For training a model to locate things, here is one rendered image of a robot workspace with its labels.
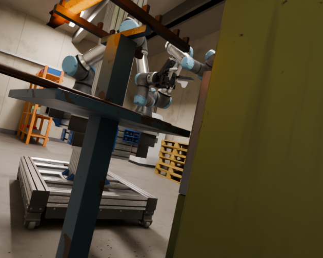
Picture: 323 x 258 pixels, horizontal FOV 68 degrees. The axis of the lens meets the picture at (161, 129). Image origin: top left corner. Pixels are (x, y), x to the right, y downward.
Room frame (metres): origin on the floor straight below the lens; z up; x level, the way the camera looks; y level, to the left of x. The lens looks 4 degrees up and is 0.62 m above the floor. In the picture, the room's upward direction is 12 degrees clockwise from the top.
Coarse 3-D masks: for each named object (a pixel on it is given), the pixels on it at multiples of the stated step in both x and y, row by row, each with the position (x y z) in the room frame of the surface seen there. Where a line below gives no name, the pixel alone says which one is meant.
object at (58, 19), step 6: (72, 0) 0.61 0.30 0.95; (78, 0) 0.58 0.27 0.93; (84, 0) 0.57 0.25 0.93; (90, 0) 0.56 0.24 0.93; (96, 0) 0.56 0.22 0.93; (102, 0) 0.55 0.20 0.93; (66, 6) 0.64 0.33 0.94; (72, 6) 0.61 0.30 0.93; (78, 6) 0.60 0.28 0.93; (84, 6) 0.60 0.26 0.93; (90, 6) 0.59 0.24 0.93; (78, 12) 0.64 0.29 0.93; (54, 18) 0.71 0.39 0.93; (60, 18) 0.69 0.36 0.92; (48, 24) 0.73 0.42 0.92; (54, 24) 0.72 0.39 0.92; (60, 24) 0.71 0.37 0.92
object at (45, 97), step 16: (16, 96) 0.56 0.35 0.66; (32, 96) 0.49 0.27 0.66; (48, 96) 0.43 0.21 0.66; (64, 96) 0.42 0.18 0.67; (80, 96) 0.44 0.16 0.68; (80, 112) 0.61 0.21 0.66; (96, 112) 0.50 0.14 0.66; (112, 112) 0.50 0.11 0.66; (128, 112) 0.53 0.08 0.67; (144, 128) 0.73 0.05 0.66; (160, 128) 0.61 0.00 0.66; (176, 128) 0.65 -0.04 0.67
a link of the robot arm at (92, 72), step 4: (92, 68) 1.58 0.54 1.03; (88, 72) 1.54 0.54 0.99; (92, 72) 1.58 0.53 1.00; (88, 76) 1.55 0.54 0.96; (92, 76) 1.59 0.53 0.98; (76, 80) 1.57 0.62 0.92; (80, 80) 1.55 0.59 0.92; (84, 80) 1.56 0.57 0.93; (88, 80) 1.57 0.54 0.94; (92, 80) 1.60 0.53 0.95; (92, 84) 1.62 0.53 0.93
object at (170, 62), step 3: (168, 60) 1.23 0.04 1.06; (171, 60) 1.22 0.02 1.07; (174, 60) 1.25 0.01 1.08; (165, 63) 1.24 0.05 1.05; (168, 63) 1.23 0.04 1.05; (171, 63) 1.24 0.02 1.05; (174, 63) 1.25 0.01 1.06; (165, 66) 1.24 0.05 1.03; (168, 66) 1.24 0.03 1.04; (171, 66) 1.25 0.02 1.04; (162, 69) 1.25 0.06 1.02; (159, 72) 1.26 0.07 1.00; (162, 72) 1.25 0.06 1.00; (159, 75) 1.26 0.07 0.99
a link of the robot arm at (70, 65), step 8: (128, 24) 1.34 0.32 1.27; (136, 24) 1.34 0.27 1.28; (136, 40) 1.39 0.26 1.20; (144, 40) 1.45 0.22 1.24; (96, 48) 1.41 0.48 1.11; (104, 48) 1.40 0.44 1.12; (72, 56) 1.41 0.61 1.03; (80, 56) 1.42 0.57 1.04; (88, 56) 1.42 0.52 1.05; (96, 56) 1.42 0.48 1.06; (64, 64) 1.43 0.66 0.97; (72, 64) 1.41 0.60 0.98; (80, 64) 1.42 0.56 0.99; (88, 64) 1.44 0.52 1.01; (64, 72) 1.44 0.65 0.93; (72, 72) 1.42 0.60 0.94; (80, 72) 1.46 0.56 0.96
